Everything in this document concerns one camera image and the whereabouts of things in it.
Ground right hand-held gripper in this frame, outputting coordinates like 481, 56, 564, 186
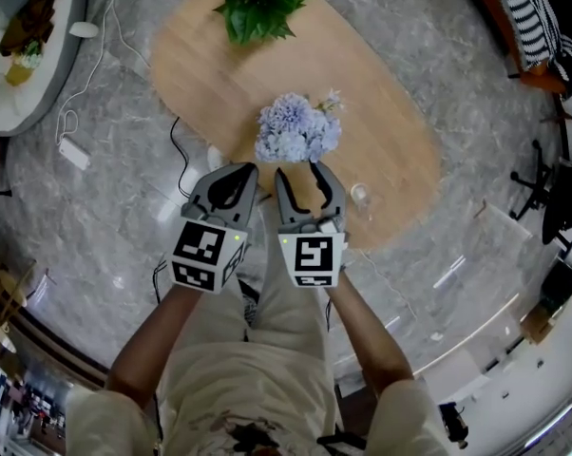
274, 160, 350, 290

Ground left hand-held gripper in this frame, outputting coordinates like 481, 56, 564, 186
170, 161, 260, 296

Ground purple artificial flowers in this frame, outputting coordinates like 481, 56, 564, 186
253, 87, 347, 164

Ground person's right forearm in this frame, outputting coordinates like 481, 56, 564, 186
326, 271, 415, 393

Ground person's left forearm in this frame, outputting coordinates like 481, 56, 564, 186
105, 285, 204, 410

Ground clear glass cup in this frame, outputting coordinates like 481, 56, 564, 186
350, 182, 377, 222

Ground person's beige trousers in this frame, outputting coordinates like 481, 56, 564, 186
164, 192, 344, 365

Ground oval wooden table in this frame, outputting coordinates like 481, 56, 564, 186
150, 0, 444, 254

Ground white power strip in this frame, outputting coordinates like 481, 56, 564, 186
57, 136, 91, 169

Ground green potted plant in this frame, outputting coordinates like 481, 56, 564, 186
195, 0, 325, 47

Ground person's cream printed shirt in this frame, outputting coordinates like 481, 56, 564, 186
65, 339, 451, 456

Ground round wooden stool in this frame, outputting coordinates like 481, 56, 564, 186
0, 263, 54, 313

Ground black waist pack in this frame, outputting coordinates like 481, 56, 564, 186
316, 432, 368, 456

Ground black office chair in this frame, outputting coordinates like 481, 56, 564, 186
509, 139, 572, 246

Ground orange sofa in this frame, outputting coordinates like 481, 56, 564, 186
461, 0, 572, 97

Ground brown cloth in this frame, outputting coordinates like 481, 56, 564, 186
0, 0, 65, 59

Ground dark brown side table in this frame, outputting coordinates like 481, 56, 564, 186
521, 257, 572, 346

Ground striped black white blanket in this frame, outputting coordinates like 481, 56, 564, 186
492, 0, 572, 102

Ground black floor cable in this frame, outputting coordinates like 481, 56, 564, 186
170, 116, 192, 194

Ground white power strip cable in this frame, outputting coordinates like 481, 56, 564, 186
55, 0, 152, 144

